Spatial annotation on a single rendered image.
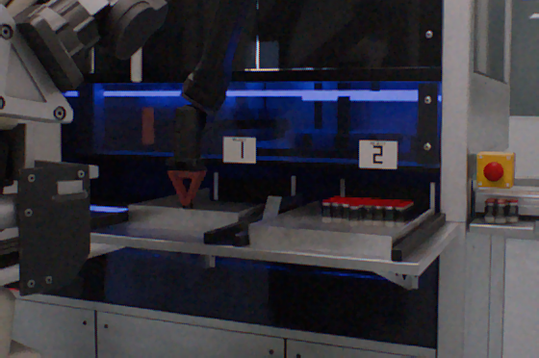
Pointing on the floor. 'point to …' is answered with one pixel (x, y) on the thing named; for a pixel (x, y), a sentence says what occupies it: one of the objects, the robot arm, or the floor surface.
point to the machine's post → (455, 151)
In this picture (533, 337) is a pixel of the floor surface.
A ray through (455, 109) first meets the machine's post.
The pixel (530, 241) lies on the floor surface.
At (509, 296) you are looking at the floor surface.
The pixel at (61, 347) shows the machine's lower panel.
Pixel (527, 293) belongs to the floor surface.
